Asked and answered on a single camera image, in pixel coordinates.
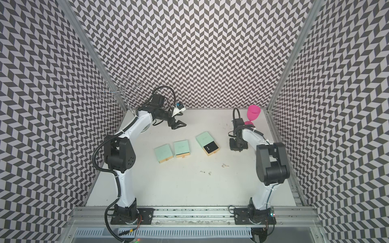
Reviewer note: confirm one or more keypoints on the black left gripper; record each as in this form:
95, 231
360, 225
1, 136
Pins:
176, 125

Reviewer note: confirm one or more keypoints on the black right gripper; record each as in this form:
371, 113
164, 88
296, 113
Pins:
234, 148

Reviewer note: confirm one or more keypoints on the mint green drawer jewelry box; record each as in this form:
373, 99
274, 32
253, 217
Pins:
206, 140

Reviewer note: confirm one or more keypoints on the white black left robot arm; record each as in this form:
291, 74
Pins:
120, 157

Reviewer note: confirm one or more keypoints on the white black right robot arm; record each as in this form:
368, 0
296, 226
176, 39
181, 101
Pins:
271, 167

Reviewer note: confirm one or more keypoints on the mint green middle jewelry box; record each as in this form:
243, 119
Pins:
181, 148

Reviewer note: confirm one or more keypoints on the silver metal jewelry stand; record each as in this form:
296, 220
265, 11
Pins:
124, 95

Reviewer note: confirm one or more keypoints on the pink plastic goblet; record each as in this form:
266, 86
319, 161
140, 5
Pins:
253, 113

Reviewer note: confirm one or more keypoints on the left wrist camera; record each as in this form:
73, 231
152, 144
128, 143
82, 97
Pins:
178, 109

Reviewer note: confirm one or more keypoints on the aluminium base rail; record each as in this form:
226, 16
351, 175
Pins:
224, 216

